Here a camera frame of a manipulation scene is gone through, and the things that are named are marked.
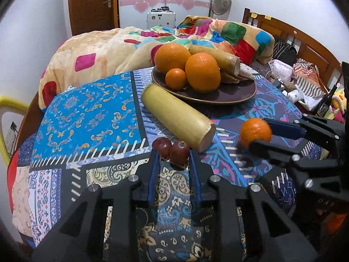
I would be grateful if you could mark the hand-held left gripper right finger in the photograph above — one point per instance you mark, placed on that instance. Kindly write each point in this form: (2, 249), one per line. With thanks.
(195, 174)

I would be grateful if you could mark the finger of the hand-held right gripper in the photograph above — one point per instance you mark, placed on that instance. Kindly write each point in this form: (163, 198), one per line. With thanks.
(286, 128)
(270, 148)

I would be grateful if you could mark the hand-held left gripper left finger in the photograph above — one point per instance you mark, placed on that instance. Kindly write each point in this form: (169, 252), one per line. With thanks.
(154, 169)

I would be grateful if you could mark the small tangerine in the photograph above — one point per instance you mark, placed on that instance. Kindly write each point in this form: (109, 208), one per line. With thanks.
(255, 131)
(176, 79)

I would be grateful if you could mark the purple plate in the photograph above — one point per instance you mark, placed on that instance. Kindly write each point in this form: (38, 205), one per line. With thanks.
(218, 94)

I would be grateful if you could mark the yellow sugarcane piece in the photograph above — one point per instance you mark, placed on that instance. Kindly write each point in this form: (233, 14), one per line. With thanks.
(174, 112)
(218, 57)

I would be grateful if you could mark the large orange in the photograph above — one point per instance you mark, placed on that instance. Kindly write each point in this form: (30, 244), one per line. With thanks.
(203, 72)
(171, 57)

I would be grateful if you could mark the white plastic bottle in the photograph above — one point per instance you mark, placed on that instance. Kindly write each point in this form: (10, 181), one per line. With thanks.
(295, 95)

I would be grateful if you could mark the dark glass bottle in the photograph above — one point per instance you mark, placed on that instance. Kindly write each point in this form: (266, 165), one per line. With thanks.
(325, 102)

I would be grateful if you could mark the striped cloth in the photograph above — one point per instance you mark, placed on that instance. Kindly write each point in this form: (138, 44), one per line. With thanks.
(309, 80)

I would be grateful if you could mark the pink and white bag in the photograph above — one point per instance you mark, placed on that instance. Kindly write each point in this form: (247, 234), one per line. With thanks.
(282, 68)

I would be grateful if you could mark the yellow plush toy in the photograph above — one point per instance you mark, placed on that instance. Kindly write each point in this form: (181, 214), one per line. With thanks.
(339, 98)

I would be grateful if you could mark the black backpack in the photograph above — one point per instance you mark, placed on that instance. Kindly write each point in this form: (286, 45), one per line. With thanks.
(285, 50)

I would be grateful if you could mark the patterned blue tablecloth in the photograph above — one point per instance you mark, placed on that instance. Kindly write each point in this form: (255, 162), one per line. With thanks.
(90, 114)

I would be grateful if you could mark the wooden bed headboard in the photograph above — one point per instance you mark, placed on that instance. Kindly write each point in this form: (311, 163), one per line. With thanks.
(308, 46)

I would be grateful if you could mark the colourful patchwork blanket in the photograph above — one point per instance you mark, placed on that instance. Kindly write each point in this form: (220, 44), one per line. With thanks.
(109, 49)

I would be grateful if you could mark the standing fan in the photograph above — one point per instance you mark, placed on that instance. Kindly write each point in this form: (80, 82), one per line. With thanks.
(221, 2)

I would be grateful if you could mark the white hard case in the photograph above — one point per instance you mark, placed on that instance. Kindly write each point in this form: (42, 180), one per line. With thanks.
(160, 19)

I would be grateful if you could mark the yellow foam tube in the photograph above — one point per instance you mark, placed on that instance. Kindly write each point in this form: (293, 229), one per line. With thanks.
(8, 103)

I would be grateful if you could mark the brown wooden door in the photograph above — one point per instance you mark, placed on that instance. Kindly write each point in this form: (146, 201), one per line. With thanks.
(92, 5)

